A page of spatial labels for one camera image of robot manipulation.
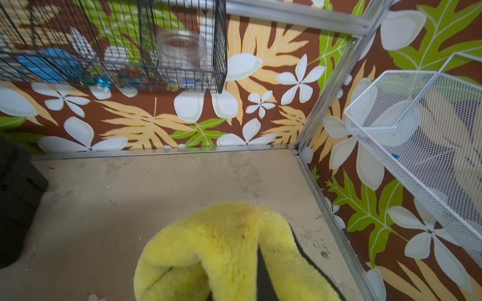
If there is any blue item in basket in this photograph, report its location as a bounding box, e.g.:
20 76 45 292
17 48 84 84

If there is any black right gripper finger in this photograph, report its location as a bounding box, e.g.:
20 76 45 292
256 247 279 301

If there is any yellow microfiber cloth black trim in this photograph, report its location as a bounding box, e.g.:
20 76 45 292
133 202 343 300

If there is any aluminium frame corner post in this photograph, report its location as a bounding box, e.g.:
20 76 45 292
294 1 392 152

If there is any black wire basket rear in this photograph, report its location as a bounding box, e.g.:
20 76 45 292
1 1 227 92

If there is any white mesh basket right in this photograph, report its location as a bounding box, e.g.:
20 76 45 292
344 63 481 263

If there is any clear plastic jar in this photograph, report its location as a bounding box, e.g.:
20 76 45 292
156 30 207 87

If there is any black toolbox yellow label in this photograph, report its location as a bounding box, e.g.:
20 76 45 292
1 141 49 268

